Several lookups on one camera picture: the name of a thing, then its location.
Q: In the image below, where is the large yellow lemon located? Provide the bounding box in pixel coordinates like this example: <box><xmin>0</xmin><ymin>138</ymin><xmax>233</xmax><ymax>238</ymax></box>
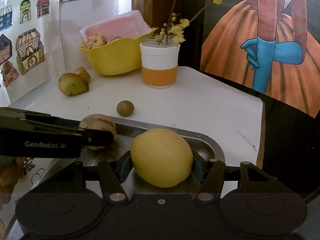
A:
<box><xmin>131</xmin><ymin>128</ymin><xmax>193</xmax><ymax>188</ymax></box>

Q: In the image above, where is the striped pepino melon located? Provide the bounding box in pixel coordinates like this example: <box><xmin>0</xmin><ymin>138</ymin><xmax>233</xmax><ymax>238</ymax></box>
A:
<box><xmin>79</xmin><ymin>114</ymin><xmax>117</xmax><ymax>150</ymax></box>

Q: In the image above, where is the small brown round fruit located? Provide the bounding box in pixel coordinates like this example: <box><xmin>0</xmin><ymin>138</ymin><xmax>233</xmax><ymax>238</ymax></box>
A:
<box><xmin>117</xmin><ymin>100</ymin><xmax>135</xmax><ymax>116</ymax></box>

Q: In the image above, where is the green-yellow pepino fruit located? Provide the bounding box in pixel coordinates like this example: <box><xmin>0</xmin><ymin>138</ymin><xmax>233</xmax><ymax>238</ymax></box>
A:
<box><xmin>58</xmin><ymin>73</ymin><xmax>89</xmax><ymax>96</ymax></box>

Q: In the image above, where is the silver metal tray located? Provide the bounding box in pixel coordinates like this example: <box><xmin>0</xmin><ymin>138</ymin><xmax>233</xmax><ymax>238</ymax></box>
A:
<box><xmin>30</xmin><ymin>115</ymin><xmax>226</xmax><ymax>198</ymax></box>

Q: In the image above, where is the house drawings paper sheet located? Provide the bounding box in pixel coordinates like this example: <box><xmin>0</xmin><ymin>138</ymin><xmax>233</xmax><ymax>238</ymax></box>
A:
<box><xmin>1</xmin><ymin>0</ymin><xmax>66</xmax><ymax>106</ymax></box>

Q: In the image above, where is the small yellow-brown fruit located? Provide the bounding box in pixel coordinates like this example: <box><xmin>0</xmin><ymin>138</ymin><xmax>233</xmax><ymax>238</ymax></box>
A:
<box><xmin>74</xmin><ymin>67</ymin><xmax>91</xmax><ymax>83</ymax></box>

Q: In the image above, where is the yellow plastic bowl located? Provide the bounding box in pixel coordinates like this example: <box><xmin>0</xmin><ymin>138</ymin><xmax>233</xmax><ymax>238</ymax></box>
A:
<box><xmin>78</xmin><ymin>28</ymin><xmax>156</xmax><ymax>76</ymax></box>

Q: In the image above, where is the striped melon in bowl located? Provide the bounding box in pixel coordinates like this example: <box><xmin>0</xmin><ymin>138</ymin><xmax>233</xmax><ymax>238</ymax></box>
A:
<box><xmin>86</xmin><ymin>33</ymin><xmax>107</xmax><ymax>49</ymax></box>
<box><xmin>108</xmin><ymin>36</ymin><xmax>121</xmax><ymax>43</ymax></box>

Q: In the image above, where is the white orange glass jar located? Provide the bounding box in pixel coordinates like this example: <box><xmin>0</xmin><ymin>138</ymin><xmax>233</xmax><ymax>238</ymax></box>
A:
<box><xmin>140</xmin><ymin>35</ymin><xmax>180</xmax><ymax>88</ymax></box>

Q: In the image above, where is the yellow flower branch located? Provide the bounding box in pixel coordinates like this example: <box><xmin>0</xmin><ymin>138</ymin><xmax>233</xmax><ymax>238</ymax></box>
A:
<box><xmin>154</xmin><ymin>0</ymin><xmax>223</xmax><ymax>47</ymax></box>

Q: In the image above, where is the orange dress lady picture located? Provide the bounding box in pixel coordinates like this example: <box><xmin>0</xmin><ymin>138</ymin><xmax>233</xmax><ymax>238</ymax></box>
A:
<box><xmin>200</xmin><ymin>0</ymin><xmax>319</xmax><ymax>117</ymax></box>

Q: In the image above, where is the pink foam sheet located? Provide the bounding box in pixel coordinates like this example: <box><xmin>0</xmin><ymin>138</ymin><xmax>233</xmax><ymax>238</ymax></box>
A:
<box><xmin>80</xmin><ymin>10</ymin><xmax>152</xmax><ymax>41</ymax></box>

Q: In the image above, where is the brown wooden post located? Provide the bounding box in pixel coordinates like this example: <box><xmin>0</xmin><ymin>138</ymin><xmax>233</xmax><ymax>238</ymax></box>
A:
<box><xmin>131</xmin><ymin>0</ymin><xmax>176</xmax><ymax>34</ymax></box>

